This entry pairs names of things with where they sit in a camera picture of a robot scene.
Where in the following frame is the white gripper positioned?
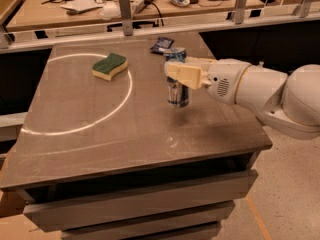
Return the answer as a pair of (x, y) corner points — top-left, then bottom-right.
(164, 56), (251, 105)

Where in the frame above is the redbull can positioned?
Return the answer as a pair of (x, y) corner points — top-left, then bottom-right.
(164, 47), (189, 108)

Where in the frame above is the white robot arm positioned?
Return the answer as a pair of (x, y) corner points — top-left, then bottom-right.
(164, 57), (320, 139)

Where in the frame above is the dark blue snack packet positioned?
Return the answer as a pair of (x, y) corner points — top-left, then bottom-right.
(150, 37), (174, 54)

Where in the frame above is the green yellow sponge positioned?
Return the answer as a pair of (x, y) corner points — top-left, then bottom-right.
(92, 53), (128, 81)

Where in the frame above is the grey drawer cabinet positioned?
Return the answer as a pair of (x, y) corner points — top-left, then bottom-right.
(1, 36), (271, 240)

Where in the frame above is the white paper sheet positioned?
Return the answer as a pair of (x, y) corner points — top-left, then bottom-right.
(61, 0), (102, 12)

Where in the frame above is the metal rail frame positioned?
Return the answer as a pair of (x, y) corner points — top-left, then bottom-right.
(0, 0), (320, 53)

